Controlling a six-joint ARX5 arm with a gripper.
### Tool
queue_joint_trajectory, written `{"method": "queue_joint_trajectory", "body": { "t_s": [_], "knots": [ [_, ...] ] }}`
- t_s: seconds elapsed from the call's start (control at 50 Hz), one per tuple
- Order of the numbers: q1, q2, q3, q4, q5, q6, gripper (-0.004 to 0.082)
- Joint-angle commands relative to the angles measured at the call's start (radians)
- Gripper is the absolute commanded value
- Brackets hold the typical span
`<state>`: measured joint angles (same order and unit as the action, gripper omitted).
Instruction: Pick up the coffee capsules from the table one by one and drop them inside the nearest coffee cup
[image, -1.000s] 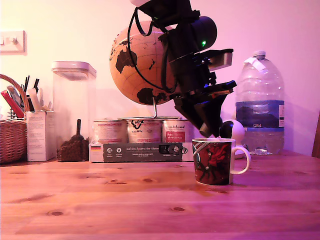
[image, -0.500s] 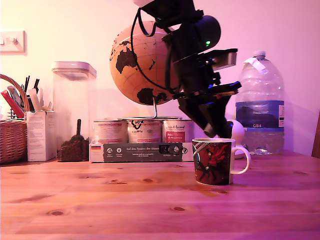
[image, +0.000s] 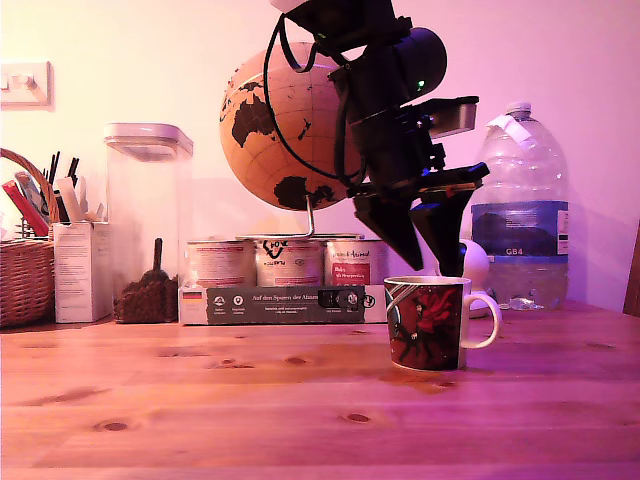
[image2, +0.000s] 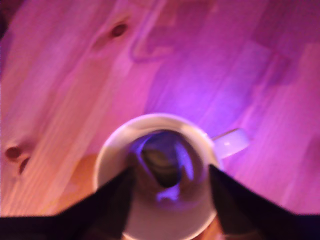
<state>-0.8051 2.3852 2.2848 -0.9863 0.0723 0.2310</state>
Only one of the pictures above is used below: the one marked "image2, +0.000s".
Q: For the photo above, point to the illustrated white coffee mug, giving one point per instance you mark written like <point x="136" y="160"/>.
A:
<point x="165" y="212"/>

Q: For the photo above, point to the dark coffee capsule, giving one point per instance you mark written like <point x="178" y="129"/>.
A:
<point x="162" y="162"/>

